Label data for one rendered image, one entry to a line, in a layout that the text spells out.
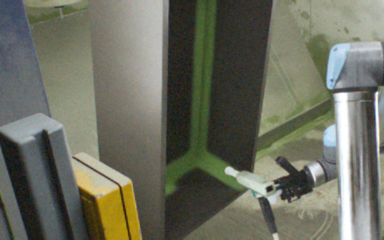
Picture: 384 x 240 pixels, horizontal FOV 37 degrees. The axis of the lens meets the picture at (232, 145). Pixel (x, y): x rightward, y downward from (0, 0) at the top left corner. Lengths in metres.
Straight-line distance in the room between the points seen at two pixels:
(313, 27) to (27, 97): 3.21
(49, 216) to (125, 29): 1.24
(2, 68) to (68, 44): 2.17
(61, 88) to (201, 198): 1.09
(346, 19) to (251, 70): 1.74
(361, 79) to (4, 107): 0.84
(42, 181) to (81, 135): 2.52
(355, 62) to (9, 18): 0.82
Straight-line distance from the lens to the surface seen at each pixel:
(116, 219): 0.74
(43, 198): 0.71
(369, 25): 3.95
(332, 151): 2.04
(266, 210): 2.04
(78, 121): 3.23
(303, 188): 2.09
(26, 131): 0.69
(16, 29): 1.20
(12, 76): 1.21
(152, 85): 1.89
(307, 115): 4.14
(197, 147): 2.83
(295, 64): 4.19
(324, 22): 4.17
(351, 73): 1.49
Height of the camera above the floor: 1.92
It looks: 28 degrees down
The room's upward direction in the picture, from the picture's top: 4 degrees counter-clockwise
